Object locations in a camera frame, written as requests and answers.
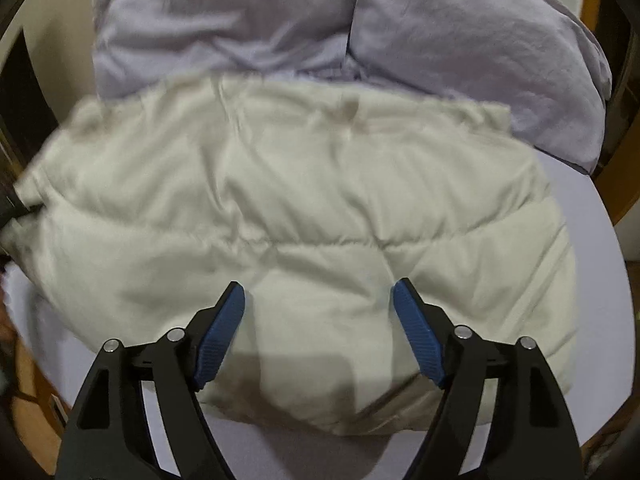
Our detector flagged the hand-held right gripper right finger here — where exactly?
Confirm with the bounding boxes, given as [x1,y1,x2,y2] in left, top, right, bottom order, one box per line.
[392,278,584,480]

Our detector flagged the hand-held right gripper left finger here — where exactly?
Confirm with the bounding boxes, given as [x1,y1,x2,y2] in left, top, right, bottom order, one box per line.
[57,281,246,480]

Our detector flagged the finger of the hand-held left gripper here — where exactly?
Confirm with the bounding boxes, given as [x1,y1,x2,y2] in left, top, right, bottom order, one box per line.
[0,194,40,231]

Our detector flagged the white puffer jacket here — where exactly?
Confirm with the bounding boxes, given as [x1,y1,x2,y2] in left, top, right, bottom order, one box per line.
[0,74,576,436]

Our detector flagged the bed with lavender sheet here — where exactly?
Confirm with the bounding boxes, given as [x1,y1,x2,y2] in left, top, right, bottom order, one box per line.
[0,147,637,480]

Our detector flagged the lavender pillow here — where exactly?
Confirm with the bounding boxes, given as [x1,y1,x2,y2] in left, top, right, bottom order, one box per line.
[346,0,614,177]
[91,0,360,103]

